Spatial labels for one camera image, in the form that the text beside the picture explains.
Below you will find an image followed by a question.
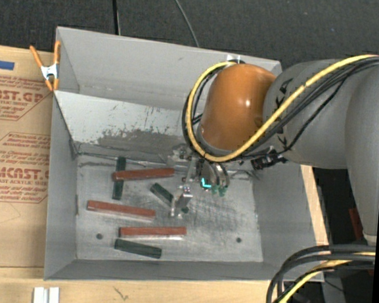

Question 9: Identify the red-brown flat block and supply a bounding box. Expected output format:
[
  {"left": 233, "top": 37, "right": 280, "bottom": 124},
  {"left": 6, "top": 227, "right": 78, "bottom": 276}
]
[
  {"left": 110, "top": 162, "right": 177, "bottom": 188},
  {"left": 118, "top": 221, "right": 188, "bottom": 245},
  {"left": 86, "top": 199, "right": 158, "bottom": 221}
]

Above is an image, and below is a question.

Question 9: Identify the grey metal bin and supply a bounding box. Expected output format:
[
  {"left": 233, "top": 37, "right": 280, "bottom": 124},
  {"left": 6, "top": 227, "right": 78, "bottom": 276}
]
[{"left": 34, "top": 26, "right": 346, "bottom": 303}]

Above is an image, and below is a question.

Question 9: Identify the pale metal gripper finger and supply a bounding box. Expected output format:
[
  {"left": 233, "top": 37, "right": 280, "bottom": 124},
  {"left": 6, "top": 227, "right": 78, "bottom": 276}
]
[
  {"left": 169, "top": 192, "right": 183, "bottom": 220},
  {"left": 175, "top": 183, "right": 195, "bottom": 215}
]

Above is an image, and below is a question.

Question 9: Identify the black cylinder on white bracket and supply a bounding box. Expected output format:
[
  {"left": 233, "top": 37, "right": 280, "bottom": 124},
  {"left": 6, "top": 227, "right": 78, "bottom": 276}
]
[{"left": 242, "top": 147, "right": 290, "bottom": 174}]

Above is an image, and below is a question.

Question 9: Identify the short dark green flat block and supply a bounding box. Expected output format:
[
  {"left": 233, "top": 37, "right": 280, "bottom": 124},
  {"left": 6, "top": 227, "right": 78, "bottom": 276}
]
[{"left": 148, "top": 182, "right": 176, "bottom": 205}]

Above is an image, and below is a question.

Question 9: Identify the brown cardboard board, red print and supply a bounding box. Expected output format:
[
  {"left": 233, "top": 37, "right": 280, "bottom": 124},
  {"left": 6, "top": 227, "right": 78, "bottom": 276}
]
[{"left": 0, "top": 44, "right": 64, "bottom": 275}]

